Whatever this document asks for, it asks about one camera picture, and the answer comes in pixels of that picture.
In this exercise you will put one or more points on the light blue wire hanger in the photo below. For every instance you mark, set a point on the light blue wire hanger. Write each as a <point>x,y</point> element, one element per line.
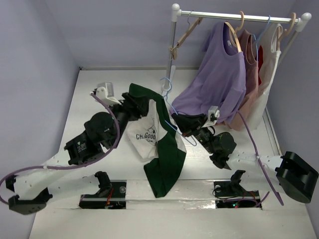
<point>165,93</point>

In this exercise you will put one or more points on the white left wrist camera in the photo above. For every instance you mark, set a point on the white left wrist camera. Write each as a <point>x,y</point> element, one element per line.
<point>105,92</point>

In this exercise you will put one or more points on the purple t shirt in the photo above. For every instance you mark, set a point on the purple t shirt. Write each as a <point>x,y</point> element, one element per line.
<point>202,93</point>

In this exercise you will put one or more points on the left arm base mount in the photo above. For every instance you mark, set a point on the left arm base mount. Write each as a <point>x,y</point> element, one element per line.
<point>111,194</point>

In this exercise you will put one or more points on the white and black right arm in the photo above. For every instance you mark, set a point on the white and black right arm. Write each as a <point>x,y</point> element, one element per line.
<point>288,174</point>

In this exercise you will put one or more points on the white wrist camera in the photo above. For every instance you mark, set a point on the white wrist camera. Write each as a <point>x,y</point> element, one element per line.
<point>105,92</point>
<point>213,115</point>

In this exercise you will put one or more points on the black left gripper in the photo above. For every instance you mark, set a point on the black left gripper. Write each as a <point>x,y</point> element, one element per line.
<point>136,107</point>

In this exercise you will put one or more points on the pink t shirt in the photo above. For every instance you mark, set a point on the pink t shirt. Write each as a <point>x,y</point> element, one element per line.
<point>249,82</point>

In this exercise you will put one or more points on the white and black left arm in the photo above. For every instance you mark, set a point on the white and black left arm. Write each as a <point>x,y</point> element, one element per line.
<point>102,134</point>

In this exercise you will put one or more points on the wooden hanger under purple shirt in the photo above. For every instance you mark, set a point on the wooden hanger under purple shirt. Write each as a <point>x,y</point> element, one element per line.
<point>233,32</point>

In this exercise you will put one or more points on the empty wooden clip hanger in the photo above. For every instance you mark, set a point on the empty wooden clip hanger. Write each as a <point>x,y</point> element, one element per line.
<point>172,46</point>

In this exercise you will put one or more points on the white and green t shirt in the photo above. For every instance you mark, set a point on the white and green t shirt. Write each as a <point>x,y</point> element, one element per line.
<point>154,137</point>

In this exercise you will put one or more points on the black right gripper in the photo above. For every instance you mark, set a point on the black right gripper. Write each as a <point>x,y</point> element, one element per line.
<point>193,126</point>

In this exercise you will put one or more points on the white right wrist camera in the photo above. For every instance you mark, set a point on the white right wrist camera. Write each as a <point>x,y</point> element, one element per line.
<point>213,115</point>

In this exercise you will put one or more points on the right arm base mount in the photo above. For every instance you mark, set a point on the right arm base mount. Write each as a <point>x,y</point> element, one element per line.
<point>230,194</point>

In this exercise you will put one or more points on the blue hanger under pink shirt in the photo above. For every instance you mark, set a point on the blue hanger under pink shirt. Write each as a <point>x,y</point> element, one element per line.
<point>258,38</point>

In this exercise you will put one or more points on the white tank top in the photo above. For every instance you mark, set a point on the white tank top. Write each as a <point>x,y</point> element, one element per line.
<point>271,55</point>

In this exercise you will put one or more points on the red garment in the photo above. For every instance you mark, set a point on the red garment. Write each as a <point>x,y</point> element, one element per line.
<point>260,63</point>

